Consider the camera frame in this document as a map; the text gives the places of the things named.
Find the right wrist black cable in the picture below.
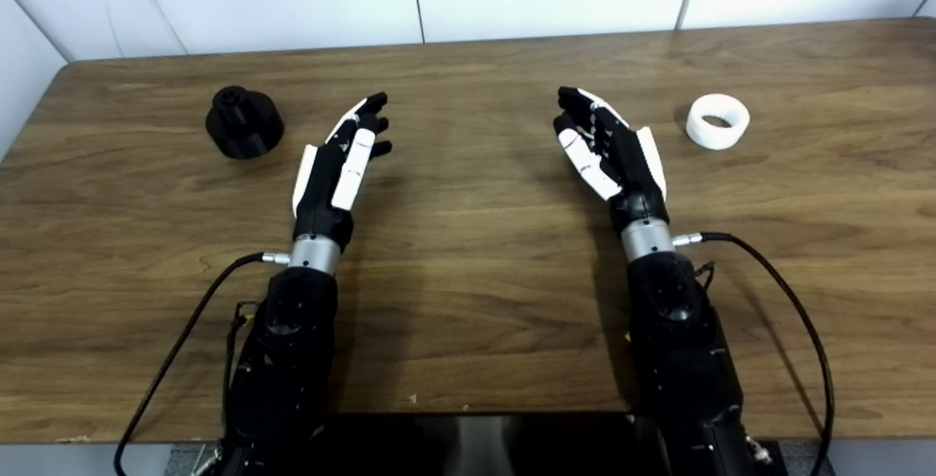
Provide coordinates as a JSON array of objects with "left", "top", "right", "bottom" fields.
[{"left": 671, "top": 231, "right": 836, "bottom": 476}]

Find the white toothed plastic ring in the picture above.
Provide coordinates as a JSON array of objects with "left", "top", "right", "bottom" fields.
[{"left": 686, "top": 94, "right": 751, "bottom": 151}]

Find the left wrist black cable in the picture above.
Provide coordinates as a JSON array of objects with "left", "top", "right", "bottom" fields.
[{"left": 113, "top": 251, "right": 292, "bottom": 476}]

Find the round black plastic part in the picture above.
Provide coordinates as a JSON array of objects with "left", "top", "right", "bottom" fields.
[{"left": 205, "top": 86, "right": 285, "bottom": 161}]

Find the glossy black robot torso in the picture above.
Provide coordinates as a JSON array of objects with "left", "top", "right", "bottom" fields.
[{"left": 322, "top": 412, "right": 677, "bottom": 476}]

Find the left arm thin wire bundle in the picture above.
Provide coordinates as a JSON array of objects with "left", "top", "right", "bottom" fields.
[{"left": 222, "top": 301, "right": 261, "bottom": 418}]

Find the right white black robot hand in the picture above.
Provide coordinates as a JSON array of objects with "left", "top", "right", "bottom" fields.
[{"left": 553, "top": 86, "right": 671, "bottom": 237}]

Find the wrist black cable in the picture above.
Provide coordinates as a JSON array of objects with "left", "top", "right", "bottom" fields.
[
  {"left": 113, "top": 251, "right": 292, "bottom": 476},
  {"left": 671, "top": 231, "right": 836, "bottom": 476}
]

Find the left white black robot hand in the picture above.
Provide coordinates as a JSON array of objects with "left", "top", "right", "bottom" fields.
[{"left": 291, "top": 92, "right": 393, "bottom": 250}]

